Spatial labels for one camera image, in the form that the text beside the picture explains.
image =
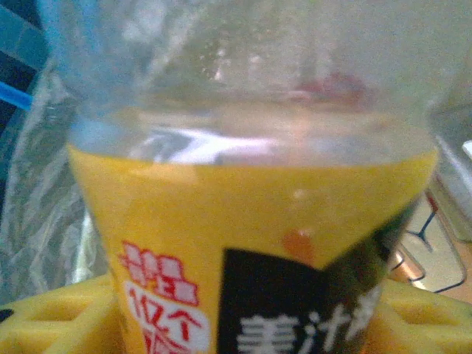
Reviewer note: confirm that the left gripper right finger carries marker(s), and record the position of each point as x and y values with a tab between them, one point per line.
435	332

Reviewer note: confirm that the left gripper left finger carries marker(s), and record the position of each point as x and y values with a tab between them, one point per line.
55	324

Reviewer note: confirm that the square clear bottle white label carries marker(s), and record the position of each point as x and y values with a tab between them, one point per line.
442	250

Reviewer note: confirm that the orange label bottle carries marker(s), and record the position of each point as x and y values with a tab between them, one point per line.
221	206

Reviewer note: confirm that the round bin with yellowish liner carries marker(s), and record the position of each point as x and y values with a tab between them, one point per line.
37	221

